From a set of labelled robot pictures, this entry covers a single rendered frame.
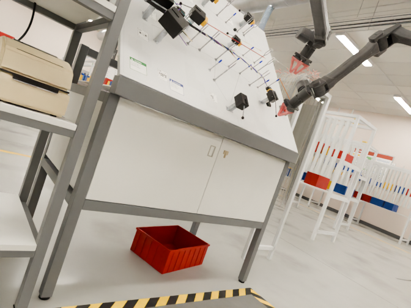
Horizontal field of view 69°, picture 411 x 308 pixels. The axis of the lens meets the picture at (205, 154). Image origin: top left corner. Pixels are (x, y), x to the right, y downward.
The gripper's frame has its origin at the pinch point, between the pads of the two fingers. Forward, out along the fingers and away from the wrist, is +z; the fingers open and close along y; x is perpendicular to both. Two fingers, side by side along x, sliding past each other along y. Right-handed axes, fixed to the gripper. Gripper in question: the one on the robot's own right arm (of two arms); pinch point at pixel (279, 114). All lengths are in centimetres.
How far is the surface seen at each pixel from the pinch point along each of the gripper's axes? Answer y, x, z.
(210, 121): 52, 3, 8
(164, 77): 73, -14, 4
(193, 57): 50, -29, 2
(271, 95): 2.3, -11.4, -2.7
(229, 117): 37.9, 0.6, 6.7
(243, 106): 37.0, 0.5, -1.7
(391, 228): -784, 144, 201
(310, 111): -96, -24, 13
